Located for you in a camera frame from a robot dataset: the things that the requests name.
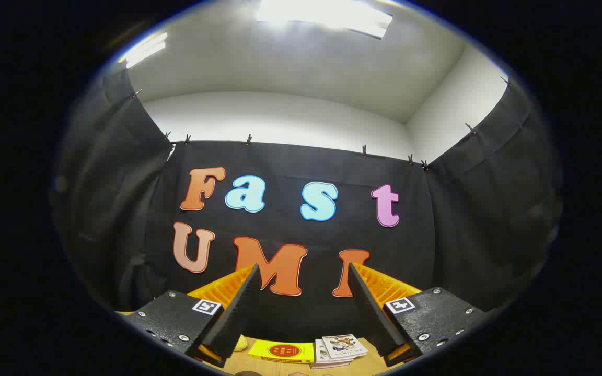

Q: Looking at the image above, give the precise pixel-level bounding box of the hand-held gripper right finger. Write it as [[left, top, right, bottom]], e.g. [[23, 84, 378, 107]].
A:
[[347, 262, 490, 367]]

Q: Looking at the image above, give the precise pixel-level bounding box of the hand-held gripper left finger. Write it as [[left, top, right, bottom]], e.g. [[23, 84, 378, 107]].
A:
[[123, 264, 262, 369]]

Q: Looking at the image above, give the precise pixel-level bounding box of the large ceiling light panel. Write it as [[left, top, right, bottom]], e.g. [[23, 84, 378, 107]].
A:
[[257, 0, 393, 40]]

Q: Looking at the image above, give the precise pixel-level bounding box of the yellow book with red circle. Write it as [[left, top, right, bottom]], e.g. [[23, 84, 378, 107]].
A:
[[248, 339, 315, 364]]

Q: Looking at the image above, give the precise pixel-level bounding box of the white illustrated cover book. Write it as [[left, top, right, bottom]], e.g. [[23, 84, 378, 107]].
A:
[[314, 339, 355, 365], [322, 334, 368, 360]]

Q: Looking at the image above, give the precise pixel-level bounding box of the row of black clips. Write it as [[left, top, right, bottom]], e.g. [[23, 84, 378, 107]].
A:
[[131, 76, 511, 172]]

